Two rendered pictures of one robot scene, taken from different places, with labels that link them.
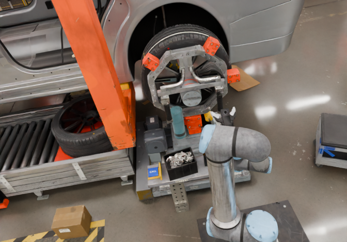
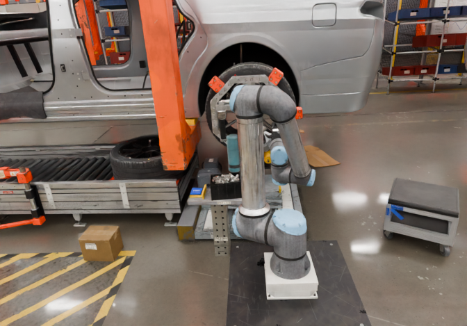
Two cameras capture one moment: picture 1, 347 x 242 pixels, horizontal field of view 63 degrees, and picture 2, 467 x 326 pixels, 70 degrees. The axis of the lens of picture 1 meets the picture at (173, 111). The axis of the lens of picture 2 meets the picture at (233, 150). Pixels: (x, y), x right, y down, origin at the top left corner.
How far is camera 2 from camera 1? 0.81 m
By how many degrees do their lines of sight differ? 18
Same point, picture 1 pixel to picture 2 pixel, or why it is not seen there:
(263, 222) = (291, 216)
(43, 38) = (127, 81)
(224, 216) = (250, 200)
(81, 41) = (155, 42)
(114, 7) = (194, 39)
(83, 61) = (153, 62)
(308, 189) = (370, 255)
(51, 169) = (97, 187)
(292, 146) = (362, 217)
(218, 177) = (244, 140)
